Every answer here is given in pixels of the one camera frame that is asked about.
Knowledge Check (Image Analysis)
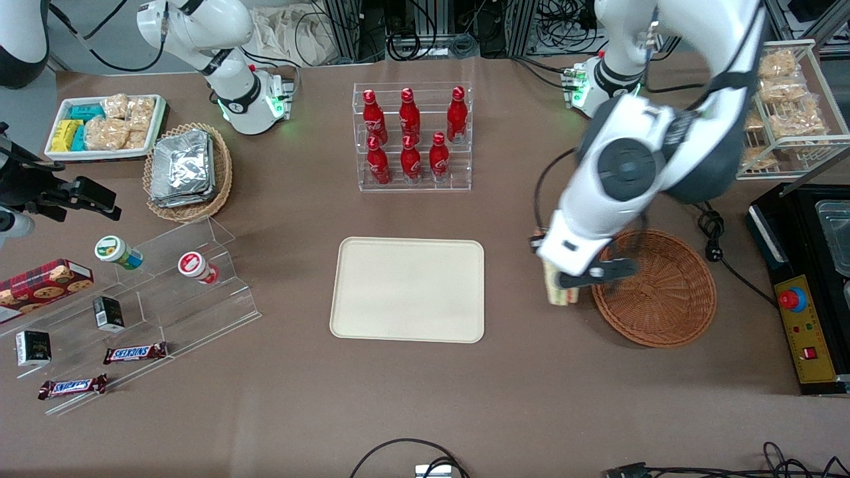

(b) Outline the green lid white cup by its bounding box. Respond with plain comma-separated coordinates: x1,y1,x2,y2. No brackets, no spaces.
94,234,145,271

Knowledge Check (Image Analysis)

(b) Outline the clear plastic container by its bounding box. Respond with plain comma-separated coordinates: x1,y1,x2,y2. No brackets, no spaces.
815,199,850,278

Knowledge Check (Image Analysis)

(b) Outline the black machine with yellow panel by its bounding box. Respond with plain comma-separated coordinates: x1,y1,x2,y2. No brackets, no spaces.
746,183,850,398

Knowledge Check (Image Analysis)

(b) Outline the clear acrylic bottle rack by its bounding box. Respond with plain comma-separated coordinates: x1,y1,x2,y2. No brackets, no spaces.
352,81,473,194

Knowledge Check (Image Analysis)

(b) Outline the small black box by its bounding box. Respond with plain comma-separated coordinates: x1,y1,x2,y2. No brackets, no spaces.
15,329,52,368
92,295,126,333

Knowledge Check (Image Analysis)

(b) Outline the yellow snack pack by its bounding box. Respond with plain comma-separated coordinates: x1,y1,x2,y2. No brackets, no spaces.
51,119,82,153

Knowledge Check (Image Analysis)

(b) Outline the round brown wicker basket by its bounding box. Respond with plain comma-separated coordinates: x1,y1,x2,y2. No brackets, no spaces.
590,228,718,349

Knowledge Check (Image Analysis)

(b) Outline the triangular sandwich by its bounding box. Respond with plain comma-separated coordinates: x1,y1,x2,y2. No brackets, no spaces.
543,260,580,307

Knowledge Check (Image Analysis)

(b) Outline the black cable with connector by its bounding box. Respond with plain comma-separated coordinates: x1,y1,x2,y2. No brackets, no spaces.
603,441,850,478

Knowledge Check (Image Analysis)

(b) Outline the oval light wicker basket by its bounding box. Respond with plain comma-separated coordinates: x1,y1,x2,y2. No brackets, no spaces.
142,121,234,223

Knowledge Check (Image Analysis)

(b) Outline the red lid white cup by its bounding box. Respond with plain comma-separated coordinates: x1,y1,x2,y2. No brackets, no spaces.
177,250,220,286

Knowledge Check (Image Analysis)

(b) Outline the brown snickers bar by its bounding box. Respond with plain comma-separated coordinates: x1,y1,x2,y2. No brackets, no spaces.
37,373,109,401
102,341,169,366

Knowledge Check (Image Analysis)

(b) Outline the silver foil pack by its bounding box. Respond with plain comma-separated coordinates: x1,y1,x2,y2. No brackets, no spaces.
149,129,216,208

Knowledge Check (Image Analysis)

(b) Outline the black power cable with plug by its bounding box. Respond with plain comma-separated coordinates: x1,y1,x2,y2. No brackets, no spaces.
693,202,779,307

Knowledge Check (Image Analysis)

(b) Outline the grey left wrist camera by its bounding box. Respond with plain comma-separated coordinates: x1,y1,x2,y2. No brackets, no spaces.
587,257,640,288

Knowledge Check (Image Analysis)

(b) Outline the beige rectangular tray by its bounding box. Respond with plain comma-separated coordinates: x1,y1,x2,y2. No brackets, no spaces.
329,236,486,345

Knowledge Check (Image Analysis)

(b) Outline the red plaid cookie box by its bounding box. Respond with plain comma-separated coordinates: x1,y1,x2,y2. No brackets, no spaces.
0,258,95,325

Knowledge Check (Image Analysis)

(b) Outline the black looped cable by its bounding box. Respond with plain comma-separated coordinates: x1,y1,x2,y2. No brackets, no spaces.
349,438,471,478

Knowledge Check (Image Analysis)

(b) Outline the white wire rack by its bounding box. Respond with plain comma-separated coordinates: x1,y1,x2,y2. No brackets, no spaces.
733,39,850,182

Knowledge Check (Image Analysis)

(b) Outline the red cola bottle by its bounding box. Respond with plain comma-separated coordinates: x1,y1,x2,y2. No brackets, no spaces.
446,86,469,144
400,134,423,184
398,87,422,144
366,135,392,186
361,89,388,146
428,131,452,183

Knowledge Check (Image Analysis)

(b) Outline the white snack tray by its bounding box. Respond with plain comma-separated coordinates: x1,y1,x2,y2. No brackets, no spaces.
44,93,167,163

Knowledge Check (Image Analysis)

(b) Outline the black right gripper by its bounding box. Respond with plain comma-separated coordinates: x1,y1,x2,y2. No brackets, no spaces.
0,133,123,223

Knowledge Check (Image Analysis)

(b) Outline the aluminium frame post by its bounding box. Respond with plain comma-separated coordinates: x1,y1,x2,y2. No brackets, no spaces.
321,0,390,64
764,0,850,48

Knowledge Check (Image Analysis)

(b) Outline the clear acrylic stepped display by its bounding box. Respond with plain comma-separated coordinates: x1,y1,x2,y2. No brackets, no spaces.
0,215,262,418

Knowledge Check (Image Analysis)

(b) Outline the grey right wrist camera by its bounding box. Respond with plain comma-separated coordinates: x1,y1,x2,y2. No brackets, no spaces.
0,210,36,250

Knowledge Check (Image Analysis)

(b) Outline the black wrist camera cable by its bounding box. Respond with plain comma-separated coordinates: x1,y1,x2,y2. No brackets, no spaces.
534,149,579,230

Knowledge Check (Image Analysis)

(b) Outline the beige cloth bag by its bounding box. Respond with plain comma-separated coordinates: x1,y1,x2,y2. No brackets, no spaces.
251,3,334,68

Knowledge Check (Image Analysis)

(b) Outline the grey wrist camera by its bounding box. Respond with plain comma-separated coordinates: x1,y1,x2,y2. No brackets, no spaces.
0,210,36,250
587,257,640,288

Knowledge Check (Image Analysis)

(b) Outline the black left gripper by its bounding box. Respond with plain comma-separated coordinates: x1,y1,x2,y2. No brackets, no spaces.
529,228,596,291

